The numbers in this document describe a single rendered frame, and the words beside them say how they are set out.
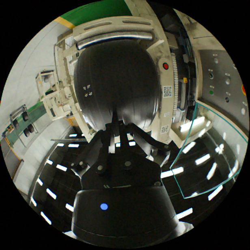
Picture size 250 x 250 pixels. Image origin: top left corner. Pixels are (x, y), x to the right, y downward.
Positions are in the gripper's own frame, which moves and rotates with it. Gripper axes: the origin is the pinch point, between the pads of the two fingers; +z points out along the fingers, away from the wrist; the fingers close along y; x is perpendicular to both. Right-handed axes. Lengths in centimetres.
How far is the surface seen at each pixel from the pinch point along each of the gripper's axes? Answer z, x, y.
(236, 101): -17, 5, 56
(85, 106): 2.9, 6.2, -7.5
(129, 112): 3.5, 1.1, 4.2
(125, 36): 11.1, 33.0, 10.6
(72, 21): 46, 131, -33
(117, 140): 55, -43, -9
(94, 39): 10.4, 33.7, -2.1
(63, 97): 342, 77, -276
